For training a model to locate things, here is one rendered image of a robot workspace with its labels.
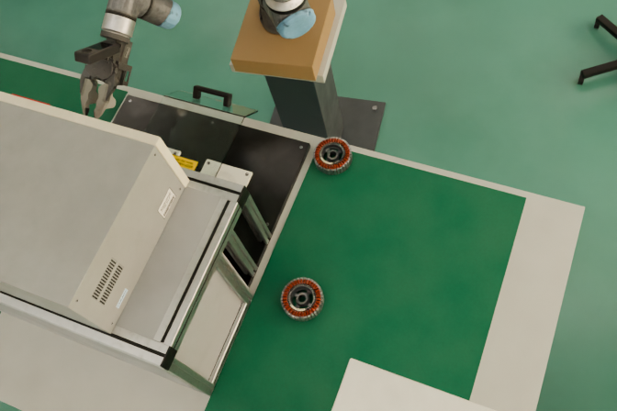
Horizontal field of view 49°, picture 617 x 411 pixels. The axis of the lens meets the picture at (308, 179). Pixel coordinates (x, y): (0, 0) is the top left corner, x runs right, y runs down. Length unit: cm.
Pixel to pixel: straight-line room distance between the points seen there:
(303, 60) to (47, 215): 97
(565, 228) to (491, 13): 156
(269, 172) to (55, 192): 71
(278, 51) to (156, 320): 99
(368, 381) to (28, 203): 78
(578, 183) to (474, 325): 117
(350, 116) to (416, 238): 116
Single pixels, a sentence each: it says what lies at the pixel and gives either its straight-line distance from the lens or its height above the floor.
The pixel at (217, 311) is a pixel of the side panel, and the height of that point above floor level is 92.
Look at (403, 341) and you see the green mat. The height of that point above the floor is 75.
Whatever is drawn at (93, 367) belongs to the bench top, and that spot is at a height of 75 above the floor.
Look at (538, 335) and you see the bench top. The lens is 182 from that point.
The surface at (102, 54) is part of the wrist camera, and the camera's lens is 170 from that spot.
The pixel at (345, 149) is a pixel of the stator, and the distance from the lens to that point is 197.
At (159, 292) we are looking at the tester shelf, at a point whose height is 111.
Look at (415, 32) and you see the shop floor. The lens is 320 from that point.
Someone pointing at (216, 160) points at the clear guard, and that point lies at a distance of 170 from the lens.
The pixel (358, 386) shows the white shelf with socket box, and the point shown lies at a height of 121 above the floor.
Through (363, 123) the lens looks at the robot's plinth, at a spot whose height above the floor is 2.
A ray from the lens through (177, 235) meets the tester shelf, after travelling 158.
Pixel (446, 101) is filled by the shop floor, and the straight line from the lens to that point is 298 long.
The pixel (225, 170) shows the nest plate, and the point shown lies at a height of 78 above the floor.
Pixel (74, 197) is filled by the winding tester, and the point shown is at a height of 132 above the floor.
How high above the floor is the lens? 249
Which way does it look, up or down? 62 degrees down
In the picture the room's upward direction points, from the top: 19 degrees counter-clockwise
